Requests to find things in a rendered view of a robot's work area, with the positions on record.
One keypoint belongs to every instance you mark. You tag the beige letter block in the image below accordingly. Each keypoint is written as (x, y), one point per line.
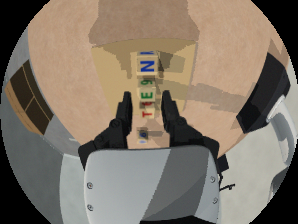
(142, 137)
(147, 110)
(146, 90)
(147, 63)

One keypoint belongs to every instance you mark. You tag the tan flat mat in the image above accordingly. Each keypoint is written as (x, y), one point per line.
(115, 64)

